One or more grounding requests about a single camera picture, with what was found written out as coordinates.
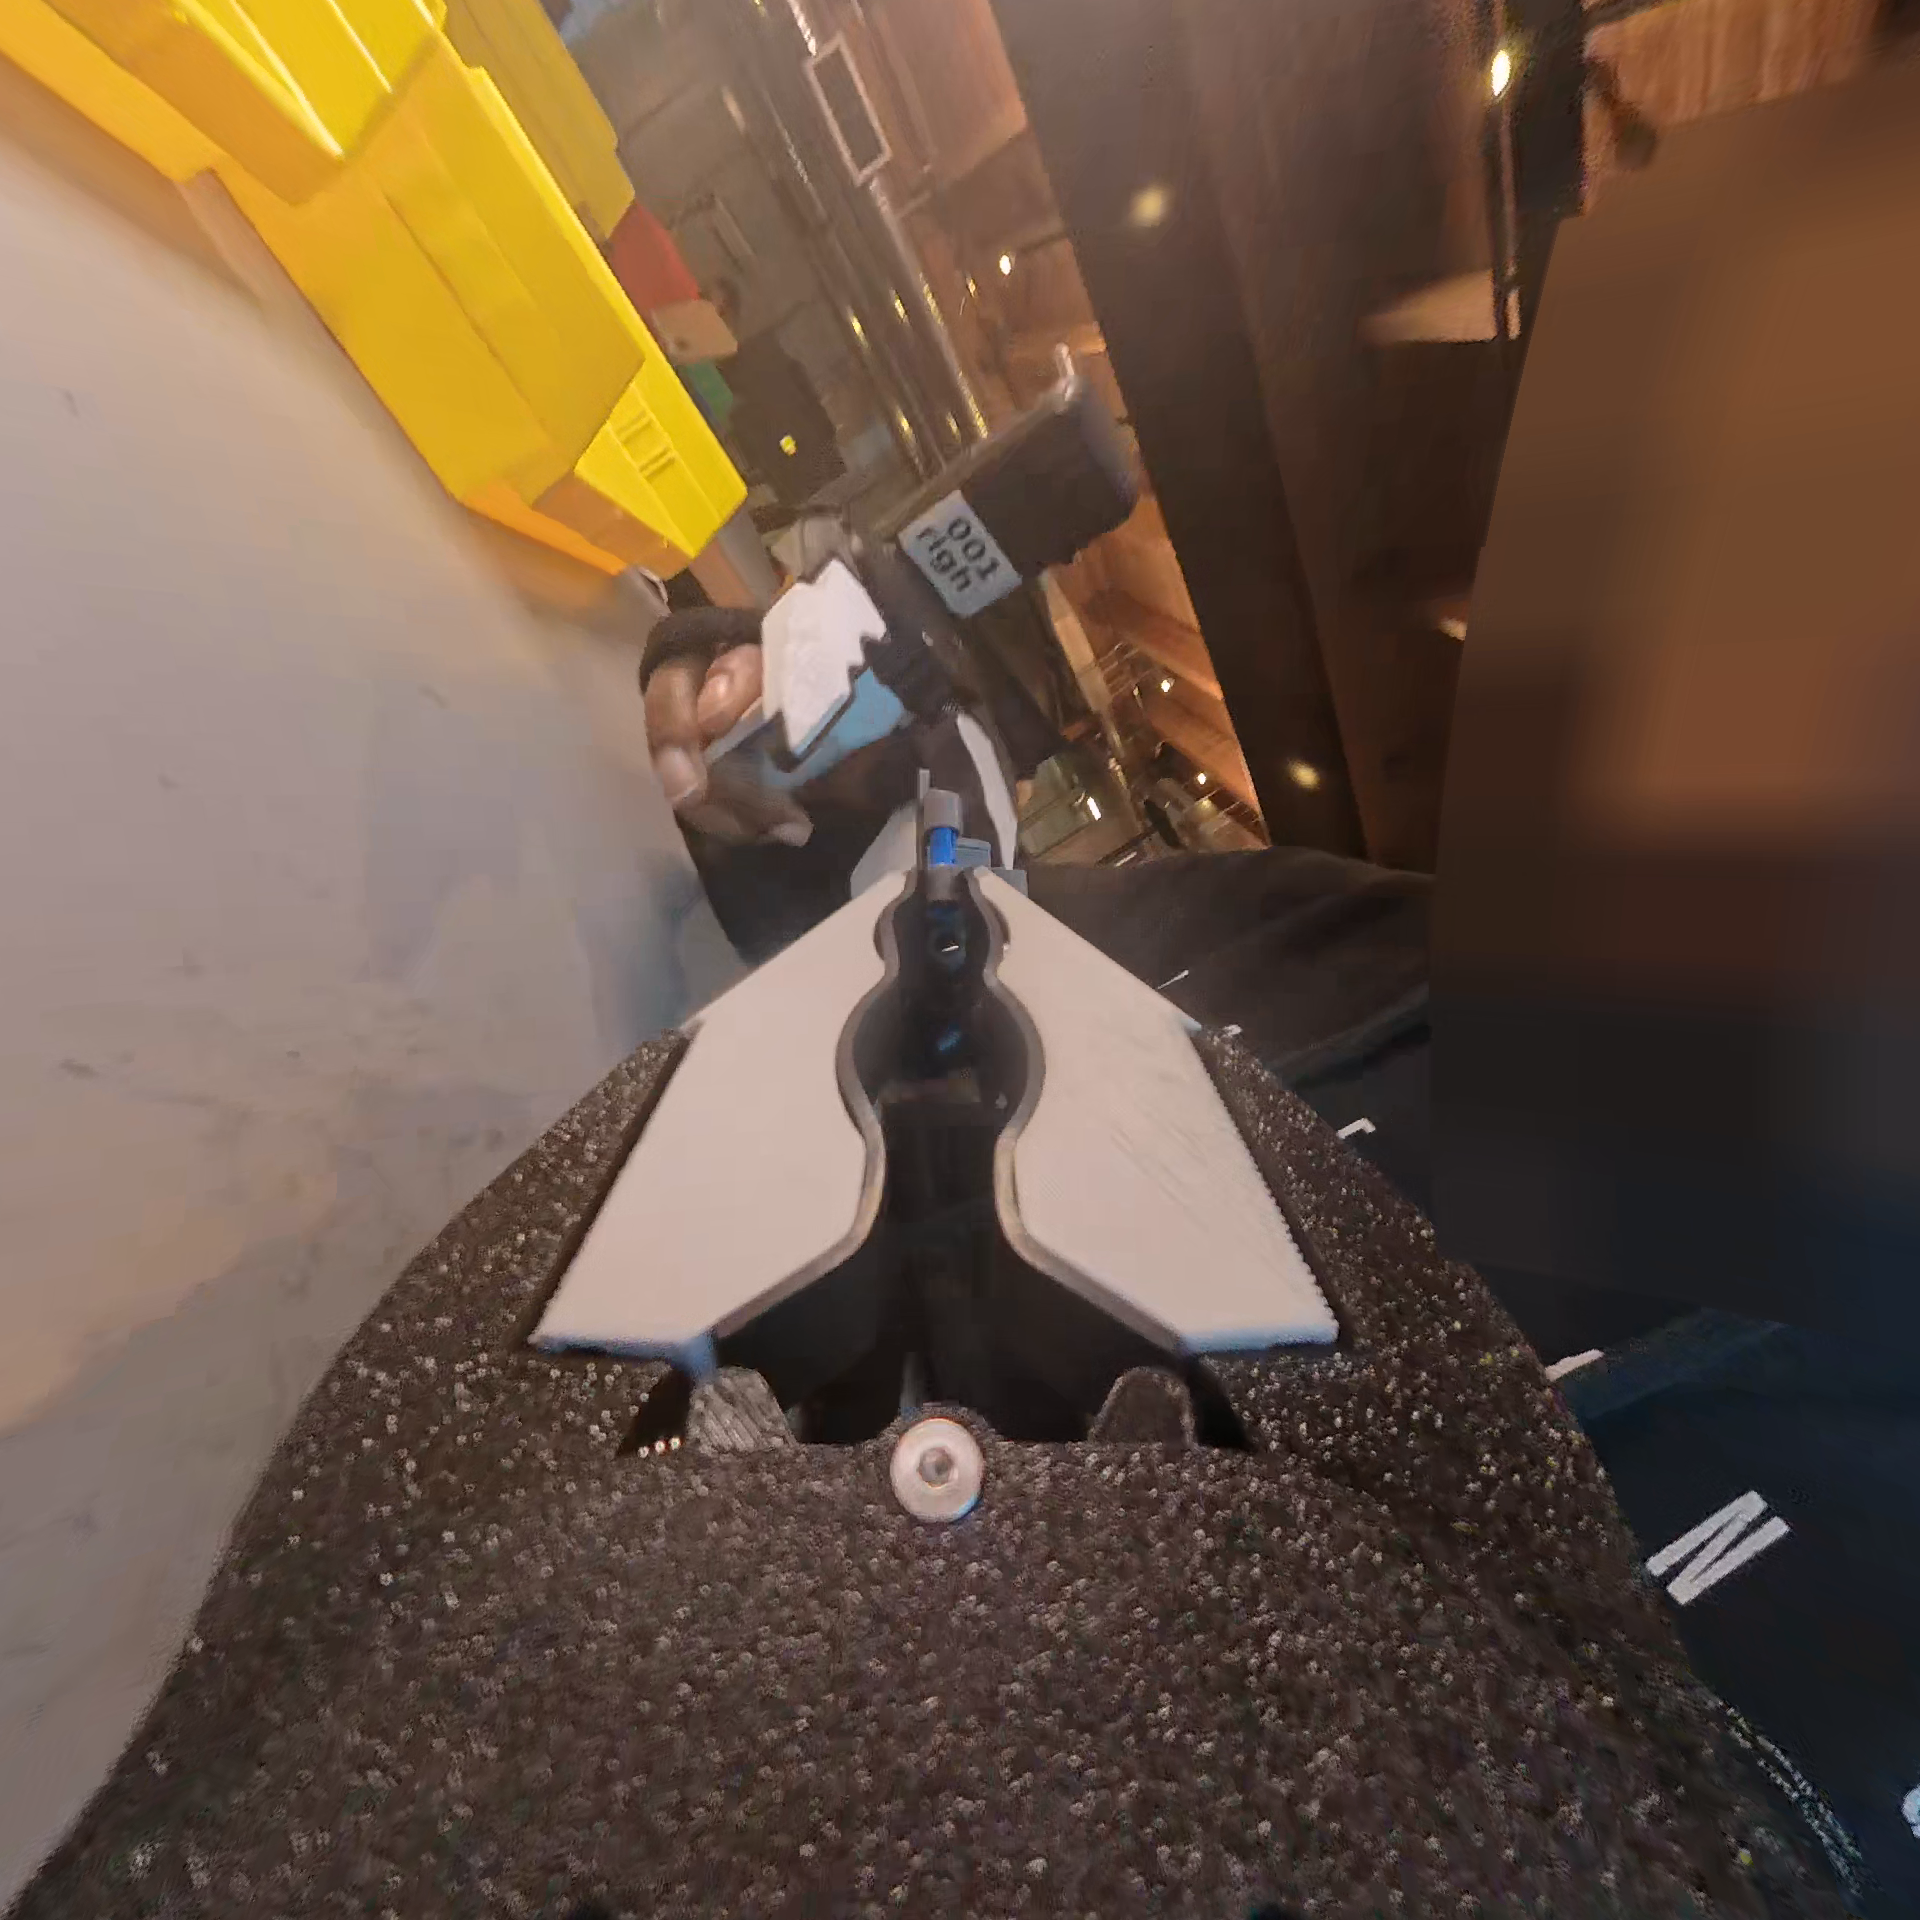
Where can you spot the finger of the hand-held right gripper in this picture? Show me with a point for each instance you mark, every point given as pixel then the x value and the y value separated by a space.
pixel 820 651
pixel 992 796

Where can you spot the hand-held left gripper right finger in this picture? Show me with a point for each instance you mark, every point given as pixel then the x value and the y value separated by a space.
pixel 1155 1200

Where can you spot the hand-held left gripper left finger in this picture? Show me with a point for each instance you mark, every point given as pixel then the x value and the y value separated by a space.
pixel 721 1200

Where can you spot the grey curved brick panel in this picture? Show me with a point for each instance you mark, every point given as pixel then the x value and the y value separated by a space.
pixel 943 938

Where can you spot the person's right hand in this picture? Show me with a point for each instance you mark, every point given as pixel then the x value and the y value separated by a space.
pixel 697 750

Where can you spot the stacked yellow bins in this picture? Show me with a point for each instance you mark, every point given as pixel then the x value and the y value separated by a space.
pixel 556 105

